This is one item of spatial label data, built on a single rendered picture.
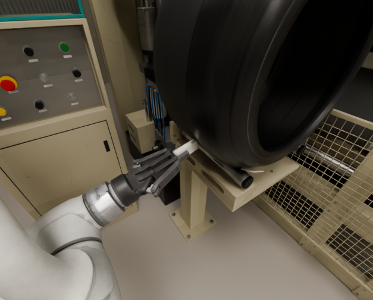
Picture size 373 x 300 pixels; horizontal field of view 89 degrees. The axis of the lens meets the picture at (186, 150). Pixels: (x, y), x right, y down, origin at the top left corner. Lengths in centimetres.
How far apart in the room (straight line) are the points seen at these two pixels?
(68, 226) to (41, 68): 71
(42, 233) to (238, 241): 125
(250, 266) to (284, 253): 26
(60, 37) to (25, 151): 51
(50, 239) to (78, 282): 13
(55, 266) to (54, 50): 82
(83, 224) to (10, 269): 17
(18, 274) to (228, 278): 122
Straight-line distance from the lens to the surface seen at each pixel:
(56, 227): 47
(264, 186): 75
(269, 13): 35
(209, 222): 154
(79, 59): 101
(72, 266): 36
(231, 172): 61
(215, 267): 143
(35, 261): 32
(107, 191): 46
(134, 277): 143
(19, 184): 121
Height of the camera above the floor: 133
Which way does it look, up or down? 39 degrees down
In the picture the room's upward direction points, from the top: straight up
